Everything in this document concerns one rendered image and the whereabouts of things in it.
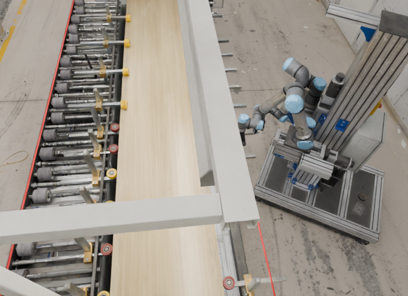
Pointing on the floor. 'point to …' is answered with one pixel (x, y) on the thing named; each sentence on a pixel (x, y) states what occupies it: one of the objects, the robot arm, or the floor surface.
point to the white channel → (10, 219)
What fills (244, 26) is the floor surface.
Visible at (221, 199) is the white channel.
